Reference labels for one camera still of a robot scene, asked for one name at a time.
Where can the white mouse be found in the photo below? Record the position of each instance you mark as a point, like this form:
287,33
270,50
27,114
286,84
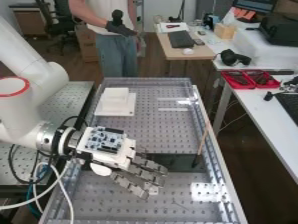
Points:
188,51

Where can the cardboard box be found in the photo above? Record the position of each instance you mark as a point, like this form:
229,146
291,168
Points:
86,43

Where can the black case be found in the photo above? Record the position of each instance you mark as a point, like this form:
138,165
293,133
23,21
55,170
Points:
279,31

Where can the black plate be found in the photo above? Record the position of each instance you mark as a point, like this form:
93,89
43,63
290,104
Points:
173,161

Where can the black headphones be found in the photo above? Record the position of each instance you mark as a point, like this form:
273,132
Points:
231,57

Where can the black office chair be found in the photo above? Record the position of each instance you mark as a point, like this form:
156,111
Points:
60,23

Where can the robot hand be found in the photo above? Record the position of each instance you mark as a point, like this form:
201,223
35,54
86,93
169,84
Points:
106,146

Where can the black keyboard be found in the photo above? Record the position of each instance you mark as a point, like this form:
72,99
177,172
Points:
180,39
290,106

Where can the computer screen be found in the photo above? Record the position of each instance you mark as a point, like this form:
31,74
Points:
254,5

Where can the white desk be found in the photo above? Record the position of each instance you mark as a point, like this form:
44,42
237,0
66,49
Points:
266,116

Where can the small white box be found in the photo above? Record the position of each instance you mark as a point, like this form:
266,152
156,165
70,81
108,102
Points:
116,100

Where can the red tray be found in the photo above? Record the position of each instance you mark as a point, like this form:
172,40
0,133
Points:
237,80
263,79

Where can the thin stick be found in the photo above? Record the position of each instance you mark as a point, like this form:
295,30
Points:
202,140

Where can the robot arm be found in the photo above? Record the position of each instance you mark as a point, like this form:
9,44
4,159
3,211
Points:
27,110

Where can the person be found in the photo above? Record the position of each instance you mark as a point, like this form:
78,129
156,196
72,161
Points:
114,46

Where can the small wooden box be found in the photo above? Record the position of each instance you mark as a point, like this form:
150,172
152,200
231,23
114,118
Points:
225,31

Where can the wooden desk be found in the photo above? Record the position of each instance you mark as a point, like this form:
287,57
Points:
186,63

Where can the clear box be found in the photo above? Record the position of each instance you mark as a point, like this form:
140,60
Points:
213,160

